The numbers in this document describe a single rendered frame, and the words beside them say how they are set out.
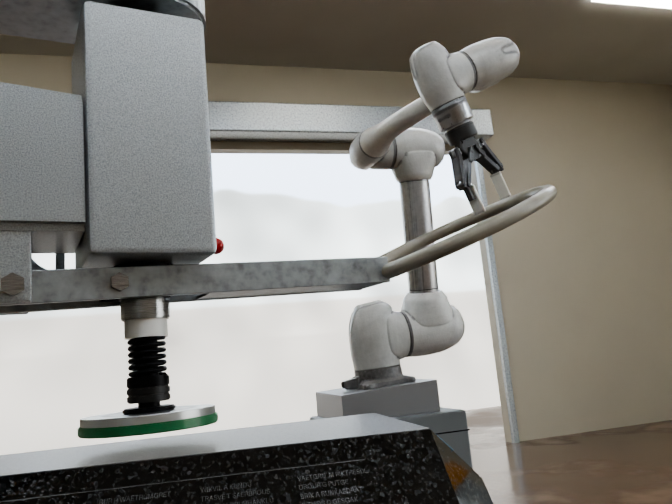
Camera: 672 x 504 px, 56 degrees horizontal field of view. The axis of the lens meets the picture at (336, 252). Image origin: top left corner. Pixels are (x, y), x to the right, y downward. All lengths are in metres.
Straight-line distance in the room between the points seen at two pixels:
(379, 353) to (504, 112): 5.74
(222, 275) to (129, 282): 0.15
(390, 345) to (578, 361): 5.42
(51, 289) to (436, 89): 0.97
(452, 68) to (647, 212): 6.81
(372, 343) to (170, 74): 1.18
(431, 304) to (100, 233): 1.31
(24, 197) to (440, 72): 0.97
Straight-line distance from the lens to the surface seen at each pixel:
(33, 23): 1.31
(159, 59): 1.13
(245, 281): 1.10
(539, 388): 7.05
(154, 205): 1.03
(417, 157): 2.09
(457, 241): 1.17
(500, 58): 1.66
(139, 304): 1.08
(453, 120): 1.56
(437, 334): 2.10
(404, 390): 1.97
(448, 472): 0.94
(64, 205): 1.03
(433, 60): 1.57
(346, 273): 1.18
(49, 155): 1.05
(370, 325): 2.02
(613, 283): 7.75
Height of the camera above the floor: 0.98
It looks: 10 degrees up
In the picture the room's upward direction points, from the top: 5 degrees counter-clockwise
